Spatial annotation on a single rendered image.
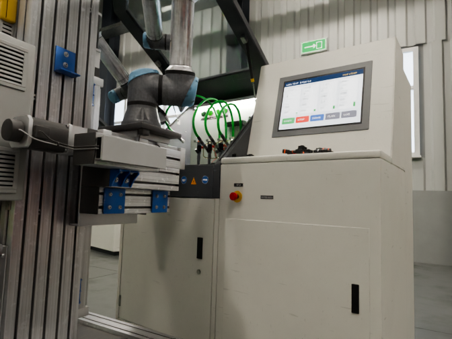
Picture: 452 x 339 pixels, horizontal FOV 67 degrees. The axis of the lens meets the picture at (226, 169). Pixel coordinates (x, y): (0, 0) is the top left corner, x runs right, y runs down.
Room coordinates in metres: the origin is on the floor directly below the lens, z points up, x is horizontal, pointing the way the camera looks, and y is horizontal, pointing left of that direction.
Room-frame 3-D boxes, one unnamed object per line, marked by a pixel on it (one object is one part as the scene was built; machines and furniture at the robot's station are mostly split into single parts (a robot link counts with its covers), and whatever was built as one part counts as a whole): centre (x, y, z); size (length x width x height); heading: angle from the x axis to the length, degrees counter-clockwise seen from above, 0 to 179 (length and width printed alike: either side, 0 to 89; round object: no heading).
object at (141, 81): (1.29, 0.32, 1.20); 0.13 x 0.12 x 0.14; 97
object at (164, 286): (1.81, 0.31, 0.44); 0.65 x 0.02 x 0.68; 55
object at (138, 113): (1.29, 0.33, 1.09); 0.15 x 0.15 x 0.10
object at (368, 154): (1.49, -0.32, 0.96); 0.70 x 0.22 x 0.03; 55
